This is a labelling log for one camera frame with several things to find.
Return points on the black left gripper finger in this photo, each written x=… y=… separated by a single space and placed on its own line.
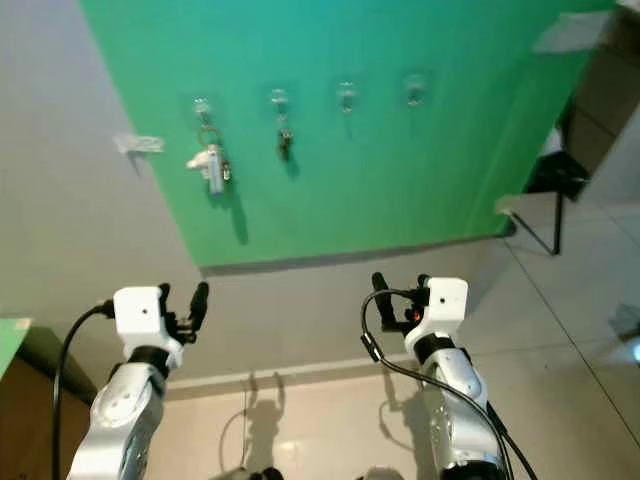
x=201 y=303
x=166 y=291

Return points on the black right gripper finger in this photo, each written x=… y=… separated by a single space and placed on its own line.
x=424 y=282
x=382 y=295

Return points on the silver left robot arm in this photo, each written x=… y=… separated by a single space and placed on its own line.
x=125 y=420

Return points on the clear tape strip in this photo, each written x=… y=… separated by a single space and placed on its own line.
x=570 y=32
x=140 y=144
x=520 y=205

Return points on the key bunch with white figure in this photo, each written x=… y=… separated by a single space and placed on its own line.
x=213 y=168

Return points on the small green board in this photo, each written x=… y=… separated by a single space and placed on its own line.
x=12 y=345

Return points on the small dark key bunch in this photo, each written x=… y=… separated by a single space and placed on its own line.
x=285 y=145

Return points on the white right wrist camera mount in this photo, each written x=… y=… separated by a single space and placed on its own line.
x=445 y=305

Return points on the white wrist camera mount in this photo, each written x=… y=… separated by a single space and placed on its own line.
x=445 y=305
x=138 y=312

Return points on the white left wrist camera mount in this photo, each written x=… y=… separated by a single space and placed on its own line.
x=138 y=312

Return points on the large green wall board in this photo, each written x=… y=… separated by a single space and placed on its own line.
x=360 y=180

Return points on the clear adhesive wall hook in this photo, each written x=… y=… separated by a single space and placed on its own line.
x=278 y=100
x=203 y=108
x=415 y=90
x=347 y=96

